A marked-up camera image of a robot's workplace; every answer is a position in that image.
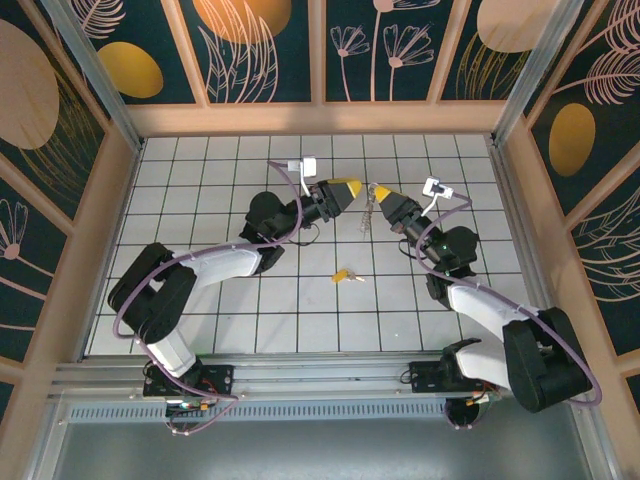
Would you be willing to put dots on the silver keyring plate with rings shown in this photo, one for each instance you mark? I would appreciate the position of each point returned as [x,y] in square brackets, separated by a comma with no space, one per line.
[366,215]

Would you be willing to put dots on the yellow-capped key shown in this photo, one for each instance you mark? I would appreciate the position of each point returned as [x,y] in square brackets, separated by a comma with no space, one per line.
[340,275]

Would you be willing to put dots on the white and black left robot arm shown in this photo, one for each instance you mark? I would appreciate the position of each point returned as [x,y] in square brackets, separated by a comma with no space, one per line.
[220,265]

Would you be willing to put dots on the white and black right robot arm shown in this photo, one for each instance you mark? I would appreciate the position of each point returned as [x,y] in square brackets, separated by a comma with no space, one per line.
[480,305]

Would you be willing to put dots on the grey metal sheet panel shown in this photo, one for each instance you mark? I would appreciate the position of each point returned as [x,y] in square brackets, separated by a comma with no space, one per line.
[320,450]

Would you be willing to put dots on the aluminium side rail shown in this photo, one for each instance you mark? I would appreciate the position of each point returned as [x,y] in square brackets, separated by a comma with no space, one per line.
[510,200]

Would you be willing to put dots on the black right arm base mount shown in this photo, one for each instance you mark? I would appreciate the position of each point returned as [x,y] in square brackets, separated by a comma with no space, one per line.
[425,380]

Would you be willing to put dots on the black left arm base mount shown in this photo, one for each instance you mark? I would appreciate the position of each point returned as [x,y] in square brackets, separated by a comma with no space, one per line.
[220,377]

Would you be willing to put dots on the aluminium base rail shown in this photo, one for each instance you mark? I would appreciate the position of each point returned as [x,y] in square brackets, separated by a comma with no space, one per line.
[320,380]

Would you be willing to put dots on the aluminium frame post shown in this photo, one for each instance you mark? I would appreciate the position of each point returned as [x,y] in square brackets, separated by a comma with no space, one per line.
[107,95]
[536,75]

